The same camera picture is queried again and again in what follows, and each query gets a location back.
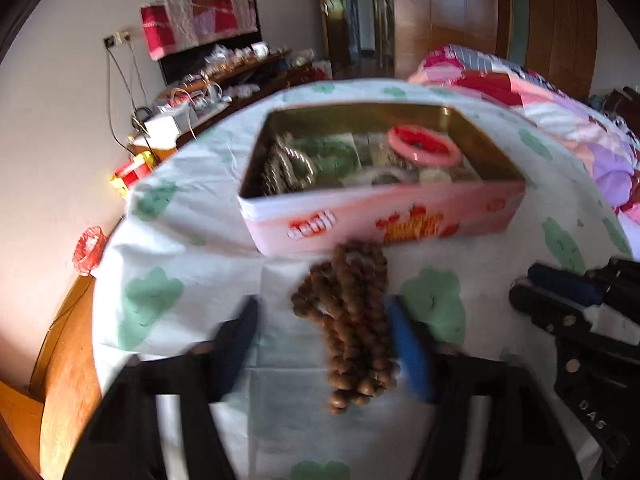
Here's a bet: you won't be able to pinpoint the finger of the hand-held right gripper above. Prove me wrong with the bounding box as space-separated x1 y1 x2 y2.
508 284 597 334
526 262 607 307

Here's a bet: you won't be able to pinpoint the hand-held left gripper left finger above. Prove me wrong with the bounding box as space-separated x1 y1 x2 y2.
62 297 261 480

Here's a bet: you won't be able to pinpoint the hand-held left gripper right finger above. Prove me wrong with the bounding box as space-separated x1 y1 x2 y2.
385 294 584 480

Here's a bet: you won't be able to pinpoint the brown wooden bead necklace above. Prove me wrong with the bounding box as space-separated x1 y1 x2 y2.
291 241 401 415

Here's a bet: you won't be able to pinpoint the pink tin box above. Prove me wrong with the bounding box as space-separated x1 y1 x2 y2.
237 102 527 257

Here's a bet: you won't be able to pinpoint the pearl necklace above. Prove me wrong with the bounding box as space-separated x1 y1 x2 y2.
259 134 319 194

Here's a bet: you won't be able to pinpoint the green jade bracelet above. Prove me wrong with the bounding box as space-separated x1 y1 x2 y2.
300 135 362 182

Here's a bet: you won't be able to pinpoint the pink bangle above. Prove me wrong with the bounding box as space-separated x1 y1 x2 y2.
386 124 463 166

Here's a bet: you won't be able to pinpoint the white cloud print tablecloth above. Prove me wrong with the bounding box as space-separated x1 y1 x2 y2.
92 77 636 480

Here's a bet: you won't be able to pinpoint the bin with red liner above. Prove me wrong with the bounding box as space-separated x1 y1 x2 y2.
75 226 107 277

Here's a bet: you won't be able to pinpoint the pink patchwork quilt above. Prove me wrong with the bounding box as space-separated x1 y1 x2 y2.
407 44 640 261

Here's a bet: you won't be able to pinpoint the dark wooden headboard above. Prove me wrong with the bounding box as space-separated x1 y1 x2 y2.
602 87 640 134

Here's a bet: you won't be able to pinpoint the red yellow carton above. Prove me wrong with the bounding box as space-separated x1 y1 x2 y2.
110 151 156 196

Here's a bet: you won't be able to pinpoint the white cardboard box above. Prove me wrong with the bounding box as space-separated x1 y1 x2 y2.
144 114 180 142

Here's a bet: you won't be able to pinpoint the wooden television cabinet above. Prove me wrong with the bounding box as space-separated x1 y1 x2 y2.
127 50 322 161

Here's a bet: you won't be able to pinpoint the black television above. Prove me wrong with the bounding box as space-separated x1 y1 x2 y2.
159 30 264 86

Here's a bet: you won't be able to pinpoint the brown wooden wardrobe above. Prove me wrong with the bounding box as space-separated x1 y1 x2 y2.
390 0 601 102

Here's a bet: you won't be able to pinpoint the red white patchwork cloth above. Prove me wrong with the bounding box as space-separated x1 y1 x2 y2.
140 0 259 60

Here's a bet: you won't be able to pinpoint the brown wooden door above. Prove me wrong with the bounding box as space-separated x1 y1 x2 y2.
316 0 352 79

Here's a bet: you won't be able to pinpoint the hanging power cables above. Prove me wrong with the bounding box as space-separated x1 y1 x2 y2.
105 42 152 152

